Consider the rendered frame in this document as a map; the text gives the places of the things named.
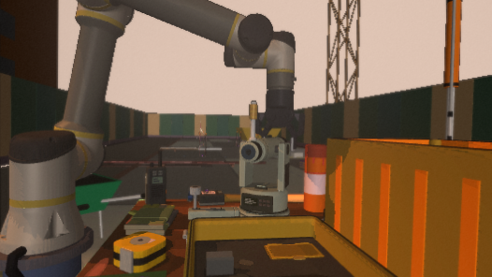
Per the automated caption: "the dark blue objective cap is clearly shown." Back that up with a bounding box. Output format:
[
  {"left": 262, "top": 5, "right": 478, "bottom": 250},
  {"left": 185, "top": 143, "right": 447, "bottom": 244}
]
[{"left": 239, "top": 140, "right": 267, "bottom": 164}]

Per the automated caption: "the grey block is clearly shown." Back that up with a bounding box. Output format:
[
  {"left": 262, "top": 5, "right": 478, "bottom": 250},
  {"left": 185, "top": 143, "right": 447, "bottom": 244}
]
[{"left": 205, "top": 250, "right": 235, "bottom": 276}]

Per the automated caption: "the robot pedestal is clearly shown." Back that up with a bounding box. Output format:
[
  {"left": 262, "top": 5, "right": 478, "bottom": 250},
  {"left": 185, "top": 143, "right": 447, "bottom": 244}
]
[{"left": 0, "top": 226, "right": 95, "bottom": 277}]

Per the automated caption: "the gold and white slewing grip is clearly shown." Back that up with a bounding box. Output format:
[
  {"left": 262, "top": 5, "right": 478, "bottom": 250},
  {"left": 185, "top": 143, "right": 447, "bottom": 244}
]
[{"left": 248, "top": 100, "right": 259, "bottom": 141}]

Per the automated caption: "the yellow open carrying case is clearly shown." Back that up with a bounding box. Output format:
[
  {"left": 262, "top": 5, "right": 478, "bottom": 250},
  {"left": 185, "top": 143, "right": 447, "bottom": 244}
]
[{"left": 182, "top": 214, "right": 398, "bottom": 277}]

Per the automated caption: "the yellow and orange container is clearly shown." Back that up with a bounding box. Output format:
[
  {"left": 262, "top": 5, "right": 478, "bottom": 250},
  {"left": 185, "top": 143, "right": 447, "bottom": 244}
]
[{"left": 324, "top": 137, "right": 492, "bottom": 277}]

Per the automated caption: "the grey fine-motion knob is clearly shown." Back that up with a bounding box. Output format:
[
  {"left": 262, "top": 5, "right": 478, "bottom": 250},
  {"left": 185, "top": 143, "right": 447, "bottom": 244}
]
[{"left": 189, "top": 185, "right": 202, "bottom": 211}]

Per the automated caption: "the black cable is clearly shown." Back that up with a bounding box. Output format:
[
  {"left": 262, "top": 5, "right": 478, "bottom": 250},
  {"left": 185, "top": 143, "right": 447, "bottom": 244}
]
[{"left": 3, "top": 245, "right": 29, "bottom": 277}]

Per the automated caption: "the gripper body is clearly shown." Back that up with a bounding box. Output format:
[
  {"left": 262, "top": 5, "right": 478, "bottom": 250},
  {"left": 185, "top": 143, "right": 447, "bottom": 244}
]
[{"left": 261, "top": 88, "right": 299, "bottom": 130}]

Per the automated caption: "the pale green theodolite body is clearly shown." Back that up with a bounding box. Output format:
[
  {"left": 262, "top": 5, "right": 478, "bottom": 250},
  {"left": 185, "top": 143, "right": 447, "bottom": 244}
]
[{"left": 238, "top": 136, "right": 292, "bottom": 217}]

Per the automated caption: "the orange and white ranging pole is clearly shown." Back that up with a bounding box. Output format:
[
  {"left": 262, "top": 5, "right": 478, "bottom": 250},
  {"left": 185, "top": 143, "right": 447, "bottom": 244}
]
[{"left": 442, "top": 0, "right": 463, "bottom": 141}]

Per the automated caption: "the orange bar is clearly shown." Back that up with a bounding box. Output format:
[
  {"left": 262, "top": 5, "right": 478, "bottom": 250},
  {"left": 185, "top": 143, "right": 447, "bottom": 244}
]
[{"left": 224, "top": 193, "right": 306, "bottom": 204}]

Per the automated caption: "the black handheld radio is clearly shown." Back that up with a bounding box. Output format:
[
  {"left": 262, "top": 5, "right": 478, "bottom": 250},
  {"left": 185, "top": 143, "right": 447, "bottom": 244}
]
[{"left": 145, "top": 152, "right": 168, "bottom": 205}]

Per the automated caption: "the green field book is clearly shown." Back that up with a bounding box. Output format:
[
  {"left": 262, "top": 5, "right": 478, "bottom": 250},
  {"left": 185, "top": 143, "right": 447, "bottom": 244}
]
[{"left": 123, "top": 203, "right": 179, "bottom": 236}]

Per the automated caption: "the yellow flat pad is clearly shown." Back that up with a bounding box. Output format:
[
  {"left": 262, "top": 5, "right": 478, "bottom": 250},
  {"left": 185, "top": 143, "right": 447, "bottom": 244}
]
[{"left": 264, "top": 241, "right": 325, "bottom": 261}]

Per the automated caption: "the grey horizontal bar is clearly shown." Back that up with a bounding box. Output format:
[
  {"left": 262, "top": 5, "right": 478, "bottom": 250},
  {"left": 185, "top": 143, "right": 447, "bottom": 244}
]
[{"left": 159, "top": 145, "right": 224, "bottom": 153}]

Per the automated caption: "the orange and white barrel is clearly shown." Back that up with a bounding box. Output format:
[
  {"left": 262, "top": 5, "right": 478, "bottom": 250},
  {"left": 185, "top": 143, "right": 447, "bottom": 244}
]
[{"left": 303, "top": 143, "right": 327, "bottom": 213}]

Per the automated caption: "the pale green bracket plate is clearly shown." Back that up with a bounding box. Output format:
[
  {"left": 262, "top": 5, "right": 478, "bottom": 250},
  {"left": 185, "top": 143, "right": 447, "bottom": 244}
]
[{"left": 187, "top": 206, "right": 241, "bottom": 221}]

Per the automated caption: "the yellow tape measure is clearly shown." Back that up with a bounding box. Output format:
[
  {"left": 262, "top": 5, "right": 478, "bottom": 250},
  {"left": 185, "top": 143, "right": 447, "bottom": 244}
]
[{"left": 112, "top": 230, "right": 167, "bottom": 274}]

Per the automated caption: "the brown lattice tower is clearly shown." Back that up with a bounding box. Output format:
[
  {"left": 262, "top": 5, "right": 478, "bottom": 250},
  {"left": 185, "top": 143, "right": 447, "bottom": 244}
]
[{"left": 326, "top": 0, "right": 362, "bottom": 104}]

